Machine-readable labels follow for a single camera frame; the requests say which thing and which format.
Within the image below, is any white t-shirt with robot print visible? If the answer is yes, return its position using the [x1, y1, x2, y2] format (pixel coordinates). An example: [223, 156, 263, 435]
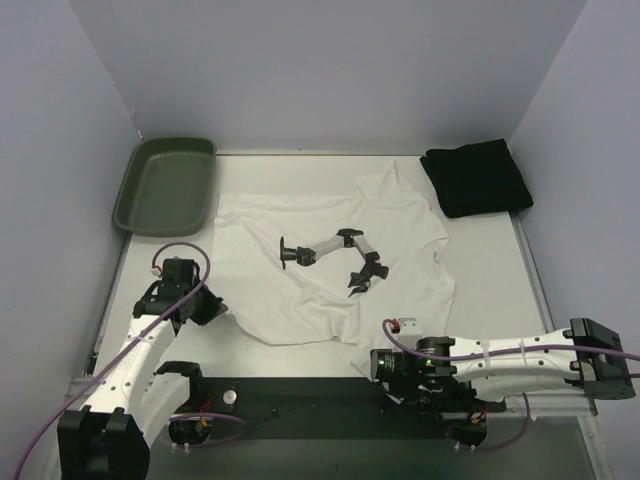
[209, 164, 455, 372]

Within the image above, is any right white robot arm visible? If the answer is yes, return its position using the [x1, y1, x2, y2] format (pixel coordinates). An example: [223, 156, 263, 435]
[370, 318, 637, 413]

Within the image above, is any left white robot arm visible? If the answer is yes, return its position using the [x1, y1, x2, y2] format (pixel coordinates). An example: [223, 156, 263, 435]
[57, 258, 227, 479]

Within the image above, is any dark green plastic tray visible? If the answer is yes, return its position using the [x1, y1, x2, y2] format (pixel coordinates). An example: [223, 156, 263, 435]
[112, 137, 217, 238]

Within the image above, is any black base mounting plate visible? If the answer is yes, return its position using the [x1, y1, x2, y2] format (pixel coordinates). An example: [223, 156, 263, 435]
[168, 377, 506, 446]

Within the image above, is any folded black t-shirt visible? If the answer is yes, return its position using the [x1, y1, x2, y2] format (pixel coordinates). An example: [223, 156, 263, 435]
[420, 139, 534, 219]

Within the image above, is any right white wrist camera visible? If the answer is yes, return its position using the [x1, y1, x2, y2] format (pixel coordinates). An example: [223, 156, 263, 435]
[391, 318, 424, 350]

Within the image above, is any aluminium extrusion rail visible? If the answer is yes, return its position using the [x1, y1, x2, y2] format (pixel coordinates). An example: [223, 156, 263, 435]
[526, 389, 598, 418]

